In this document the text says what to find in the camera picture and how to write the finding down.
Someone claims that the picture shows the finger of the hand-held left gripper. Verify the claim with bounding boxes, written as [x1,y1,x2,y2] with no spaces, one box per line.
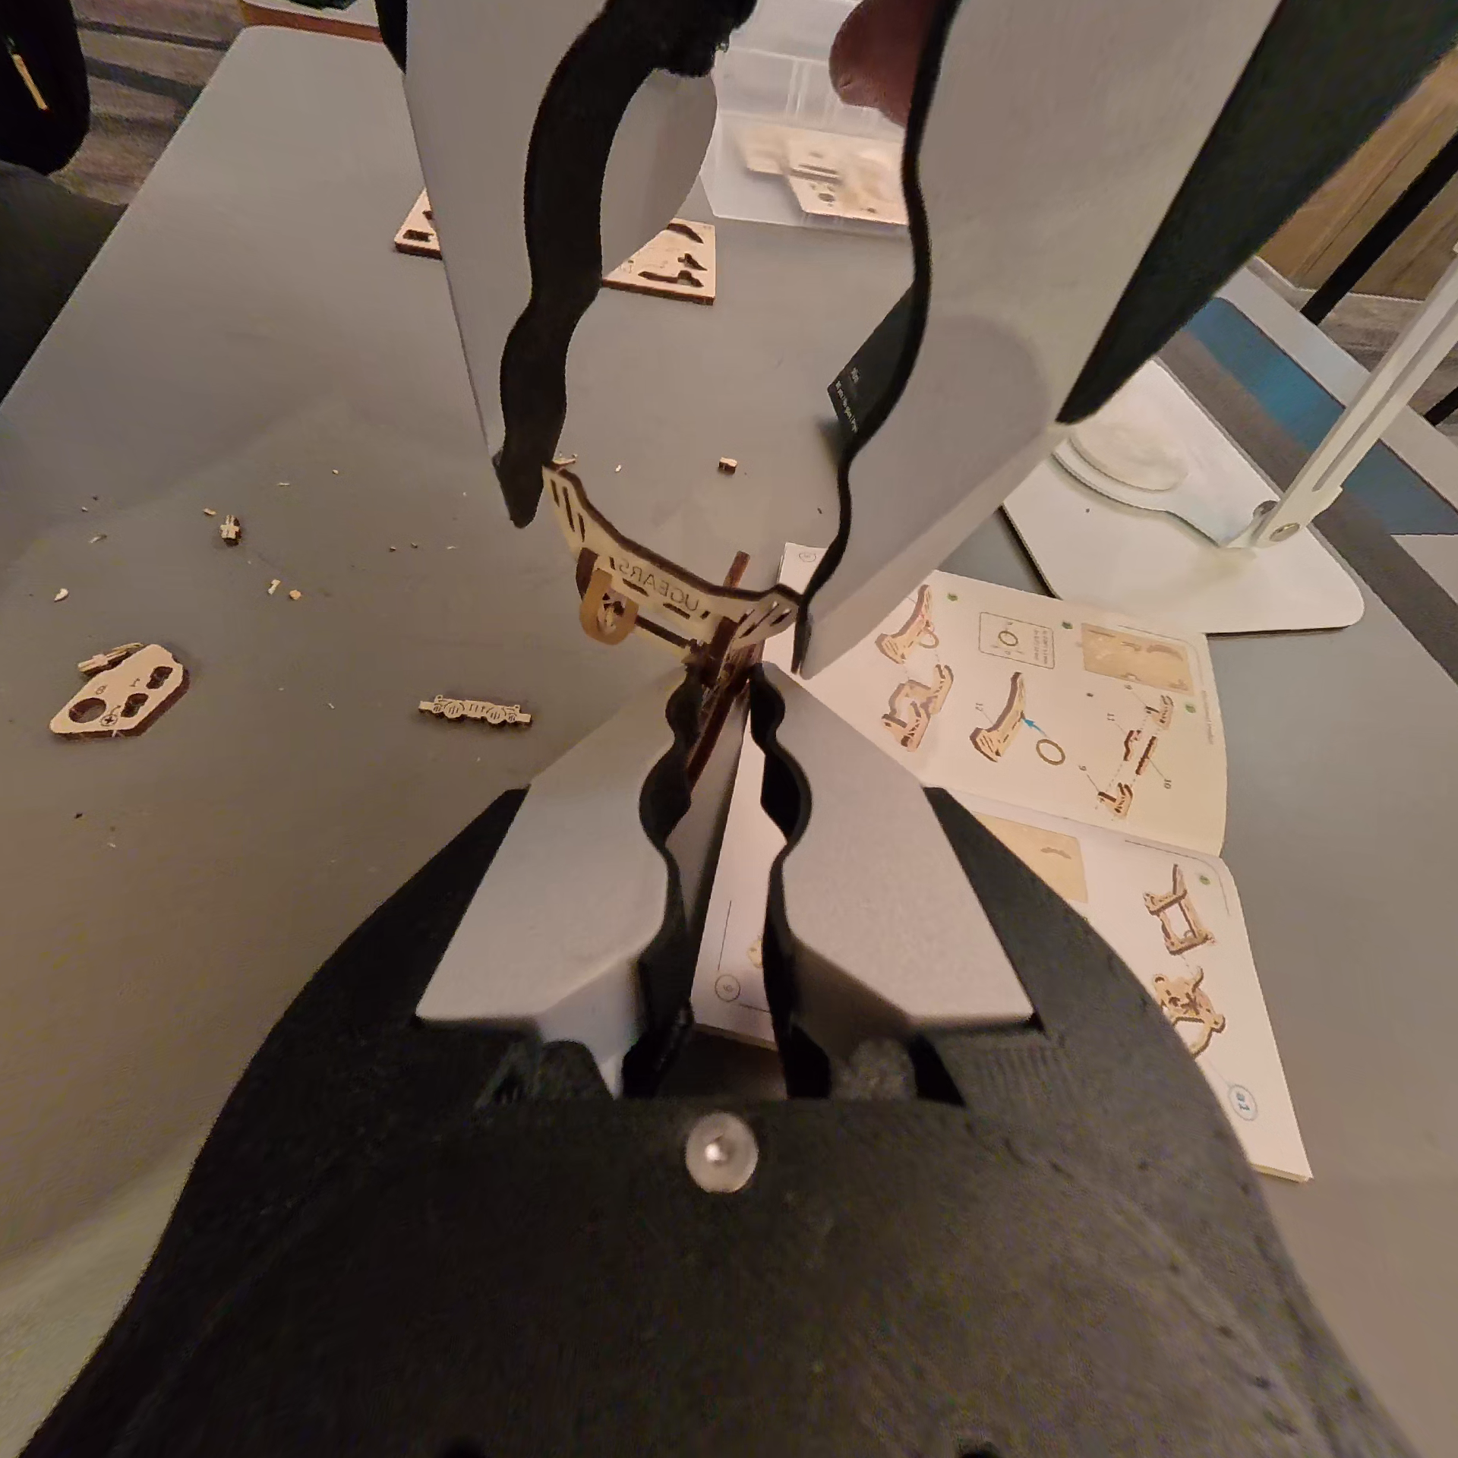
[402,0,721,531]
[793,0,1291,676]

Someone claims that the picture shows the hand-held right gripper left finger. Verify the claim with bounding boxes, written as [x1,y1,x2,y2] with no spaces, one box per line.
[414,667,735,1100]

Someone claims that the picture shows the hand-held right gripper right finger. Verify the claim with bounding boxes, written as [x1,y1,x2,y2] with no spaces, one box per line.
[746,659,1055,1105]

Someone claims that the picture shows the dark wooden model side part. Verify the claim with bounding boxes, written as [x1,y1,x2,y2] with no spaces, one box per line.
[671,550,762,801]

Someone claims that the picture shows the pale wooden model frame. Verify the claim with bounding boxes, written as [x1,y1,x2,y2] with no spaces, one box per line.
[545,456,803,672]

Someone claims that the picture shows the dark green model kit box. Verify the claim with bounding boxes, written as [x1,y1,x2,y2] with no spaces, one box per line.
[823,0,1458,461]

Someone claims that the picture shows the wooden parts sheet piece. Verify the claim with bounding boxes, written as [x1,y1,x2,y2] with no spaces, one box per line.
[743,123,909,225]

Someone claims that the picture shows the punched-out wooden parts sheet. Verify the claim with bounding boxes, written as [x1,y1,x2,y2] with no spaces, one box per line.
[392,188,718,305]

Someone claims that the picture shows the model instruction booklet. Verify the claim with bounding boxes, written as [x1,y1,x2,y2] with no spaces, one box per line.
[694,540,1314,1183]

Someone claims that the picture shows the person's left hand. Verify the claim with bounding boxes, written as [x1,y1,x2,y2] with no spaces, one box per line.
[830,0,927,127]

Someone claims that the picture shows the clear plastic container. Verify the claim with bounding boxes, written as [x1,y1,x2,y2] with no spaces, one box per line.
[701,39,916,234]

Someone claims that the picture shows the small wooden strip part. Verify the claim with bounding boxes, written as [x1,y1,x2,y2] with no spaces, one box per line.
[417,694,536,731]

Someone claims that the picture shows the black chair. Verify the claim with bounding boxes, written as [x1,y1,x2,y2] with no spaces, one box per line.
[0,161,124,397]

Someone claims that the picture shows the black bag with yellow zipper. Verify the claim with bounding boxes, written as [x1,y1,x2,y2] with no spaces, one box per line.
[0,0,92,175]

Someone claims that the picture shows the blue mat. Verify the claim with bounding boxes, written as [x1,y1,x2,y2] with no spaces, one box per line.
[1161,290,1458,542]

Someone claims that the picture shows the white metal stand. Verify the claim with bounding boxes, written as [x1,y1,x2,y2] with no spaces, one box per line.
[1002,264,1458,634]

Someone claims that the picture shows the wooden offcut plate with holes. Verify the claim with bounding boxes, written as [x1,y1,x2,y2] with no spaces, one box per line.
[48,644,192,741]

